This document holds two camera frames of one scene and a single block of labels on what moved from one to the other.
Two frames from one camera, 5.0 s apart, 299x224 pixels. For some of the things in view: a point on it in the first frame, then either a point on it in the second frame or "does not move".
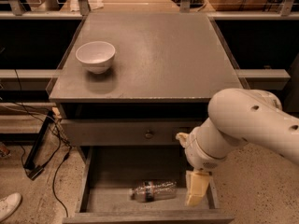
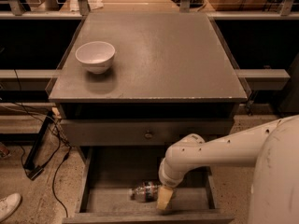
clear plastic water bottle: [150, 191] does not move
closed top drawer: [126, 132] does not move
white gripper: [199, 154] to [170, 180]
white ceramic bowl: [95, 55] does not move
